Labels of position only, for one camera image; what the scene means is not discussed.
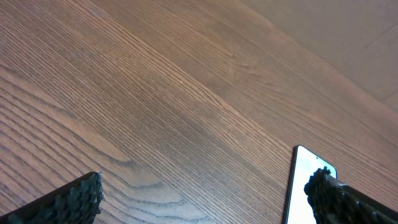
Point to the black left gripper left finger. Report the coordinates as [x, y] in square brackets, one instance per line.
[77, 202]

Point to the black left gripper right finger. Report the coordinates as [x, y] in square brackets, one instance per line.
[335, 202]

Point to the Samsung Galaxy smartphone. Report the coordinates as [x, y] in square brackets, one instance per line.
[304, 163]

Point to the brown cardboard backdrop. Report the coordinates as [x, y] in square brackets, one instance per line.
[358, 37]

